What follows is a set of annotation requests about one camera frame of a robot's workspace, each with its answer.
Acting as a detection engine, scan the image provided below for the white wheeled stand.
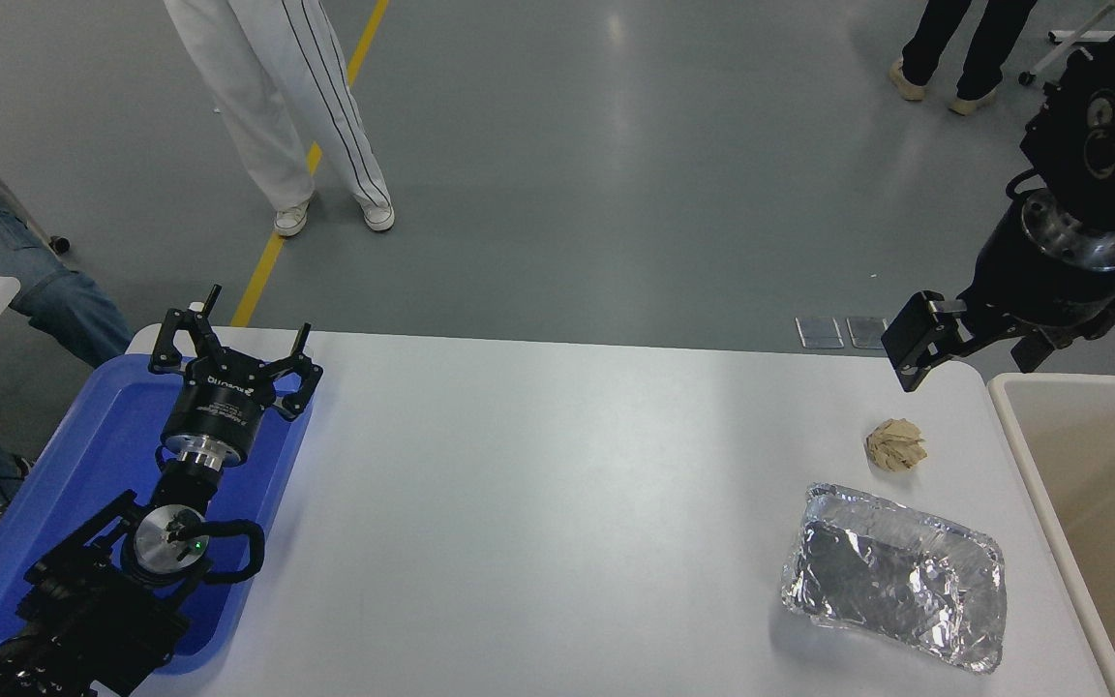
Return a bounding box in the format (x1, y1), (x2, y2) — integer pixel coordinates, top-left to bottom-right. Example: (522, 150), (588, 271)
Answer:
(1019, 0), (1115, 86)

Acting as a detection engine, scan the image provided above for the standing person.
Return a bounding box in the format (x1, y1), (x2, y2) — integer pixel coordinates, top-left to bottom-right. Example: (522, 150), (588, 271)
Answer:
(163, 0), (396, 238)

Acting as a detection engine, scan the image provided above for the walking person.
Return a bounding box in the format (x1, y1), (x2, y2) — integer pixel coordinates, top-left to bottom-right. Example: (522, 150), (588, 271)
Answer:
(889, 0), (1042, 117)

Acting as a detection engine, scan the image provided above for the grey chair frame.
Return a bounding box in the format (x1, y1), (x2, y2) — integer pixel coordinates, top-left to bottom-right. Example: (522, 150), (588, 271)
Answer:
(0, 106), (71, 256)

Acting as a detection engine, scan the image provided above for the clear floor plate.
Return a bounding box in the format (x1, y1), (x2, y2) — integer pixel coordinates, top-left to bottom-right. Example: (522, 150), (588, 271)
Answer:
(796, 317), (845, 350)
(846, 317), (895, 350)

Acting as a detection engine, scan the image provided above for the crumpled tan paper ball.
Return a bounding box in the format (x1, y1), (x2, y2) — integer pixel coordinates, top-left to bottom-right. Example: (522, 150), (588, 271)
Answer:
(864, 418), (928, 473)

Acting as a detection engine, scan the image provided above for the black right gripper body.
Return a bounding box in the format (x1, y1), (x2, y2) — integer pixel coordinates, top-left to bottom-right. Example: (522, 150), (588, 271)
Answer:
(964, 194), (1115, 332)

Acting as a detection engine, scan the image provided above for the silver foil tray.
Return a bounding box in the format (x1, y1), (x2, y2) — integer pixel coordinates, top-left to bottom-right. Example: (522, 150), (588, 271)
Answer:
(779, 482), (1008, 675)

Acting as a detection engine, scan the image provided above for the blue plastic tray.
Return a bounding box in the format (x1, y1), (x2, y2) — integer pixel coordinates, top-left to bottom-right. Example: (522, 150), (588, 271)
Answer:
(0, 353), (316, 676)

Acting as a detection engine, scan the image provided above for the large pale bin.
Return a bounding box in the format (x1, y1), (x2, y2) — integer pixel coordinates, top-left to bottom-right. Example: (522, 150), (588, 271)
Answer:
(987, 373), (1115, 697)

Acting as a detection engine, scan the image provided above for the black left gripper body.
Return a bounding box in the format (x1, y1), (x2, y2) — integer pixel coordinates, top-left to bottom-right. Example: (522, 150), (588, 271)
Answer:
(161, 358), (281, 456)

